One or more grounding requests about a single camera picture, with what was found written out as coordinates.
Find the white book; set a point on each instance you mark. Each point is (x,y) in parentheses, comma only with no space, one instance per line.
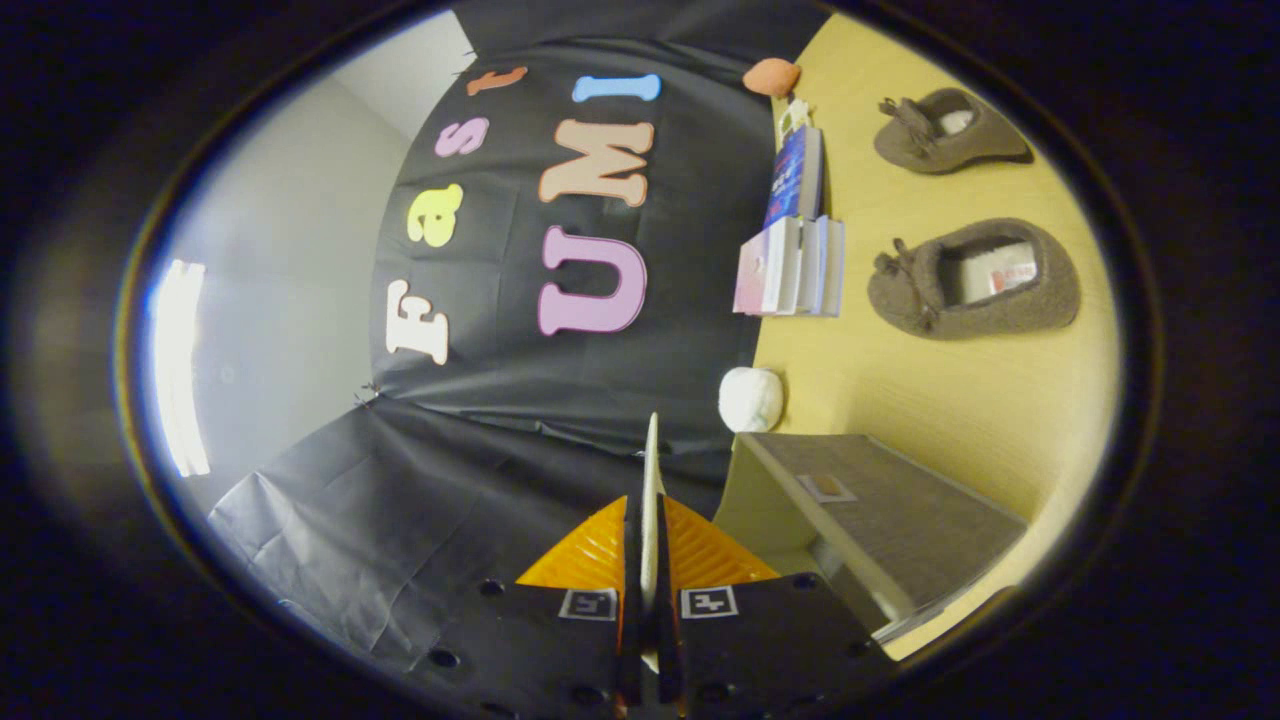
(785,265)

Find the dark blue book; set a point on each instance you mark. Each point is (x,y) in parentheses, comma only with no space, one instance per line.
(793,180)

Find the small white figurine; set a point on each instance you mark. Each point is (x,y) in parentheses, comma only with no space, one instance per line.
(793,113)

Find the pale blue book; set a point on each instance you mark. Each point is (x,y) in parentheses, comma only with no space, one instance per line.
(825,265)

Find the pink cover book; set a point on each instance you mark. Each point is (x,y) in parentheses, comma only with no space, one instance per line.
(752,275)

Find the white fuzzy ball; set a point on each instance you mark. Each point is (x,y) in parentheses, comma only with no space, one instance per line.
(750,398)

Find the orange sponge lump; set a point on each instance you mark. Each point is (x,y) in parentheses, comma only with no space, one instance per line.
(771,77)

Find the black backdrop cloth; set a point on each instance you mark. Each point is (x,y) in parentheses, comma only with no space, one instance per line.
(520,380)

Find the grey fleece moccasin shoe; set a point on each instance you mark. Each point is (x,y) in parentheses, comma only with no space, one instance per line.
(985,285)
(950,135)

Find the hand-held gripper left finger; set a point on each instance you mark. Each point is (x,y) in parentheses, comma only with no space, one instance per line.
(633,560)

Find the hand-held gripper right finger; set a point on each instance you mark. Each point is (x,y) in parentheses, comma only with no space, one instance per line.
(664,570)

